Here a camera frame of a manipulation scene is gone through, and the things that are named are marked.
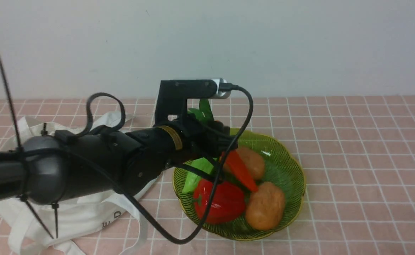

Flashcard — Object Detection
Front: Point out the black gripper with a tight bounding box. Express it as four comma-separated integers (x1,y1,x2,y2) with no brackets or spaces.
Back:
181,115,238,158

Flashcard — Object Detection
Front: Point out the brown potato near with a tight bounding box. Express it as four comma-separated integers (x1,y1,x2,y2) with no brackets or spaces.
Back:
245,181,286,231

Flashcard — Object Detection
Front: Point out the brown potato far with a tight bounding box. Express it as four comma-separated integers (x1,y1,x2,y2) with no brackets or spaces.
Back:
223,146,265,182

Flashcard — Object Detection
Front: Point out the green glass plate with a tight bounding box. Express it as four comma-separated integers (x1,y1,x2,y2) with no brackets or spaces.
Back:
172,131,306,242

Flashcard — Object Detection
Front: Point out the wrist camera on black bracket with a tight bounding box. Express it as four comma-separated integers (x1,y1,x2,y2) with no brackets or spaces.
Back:
154,78,232,125

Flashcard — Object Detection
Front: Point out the brown potato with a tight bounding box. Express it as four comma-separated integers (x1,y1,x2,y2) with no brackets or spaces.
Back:
223,146,265,182
245,181,286,231

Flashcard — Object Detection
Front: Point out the black camera cable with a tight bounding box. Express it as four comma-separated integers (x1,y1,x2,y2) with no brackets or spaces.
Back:
54,83,254,245

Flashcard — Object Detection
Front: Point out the black cable tie upper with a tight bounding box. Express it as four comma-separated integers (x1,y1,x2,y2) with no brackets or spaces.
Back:
0,55,23,154

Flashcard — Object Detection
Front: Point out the black cable tie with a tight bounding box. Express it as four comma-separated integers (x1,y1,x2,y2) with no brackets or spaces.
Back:
0,55,23,154
19,194,59,239

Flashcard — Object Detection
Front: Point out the white cloth bag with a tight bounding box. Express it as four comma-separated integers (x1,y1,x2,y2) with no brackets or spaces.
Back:
0,111,148,255

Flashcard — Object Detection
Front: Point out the red bell pepper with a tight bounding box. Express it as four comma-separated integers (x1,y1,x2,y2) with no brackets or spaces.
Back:
193,179,246,225

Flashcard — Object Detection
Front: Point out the orange carrot with green top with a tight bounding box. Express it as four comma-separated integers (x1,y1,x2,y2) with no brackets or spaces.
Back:
183,100,258,193

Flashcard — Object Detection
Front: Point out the black cable tie lower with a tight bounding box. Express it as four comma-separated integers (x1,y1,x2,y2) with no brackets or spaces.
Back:
19,194,59,239

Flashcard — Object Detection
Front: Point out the green cucumber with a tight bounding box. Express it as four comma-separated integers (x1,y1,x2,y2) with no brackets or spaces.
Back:
182,157,215,194

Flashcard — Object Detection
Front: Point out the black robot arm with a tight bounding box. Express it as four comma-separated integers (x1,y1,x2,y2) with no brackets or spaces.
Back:
0,117,237,205

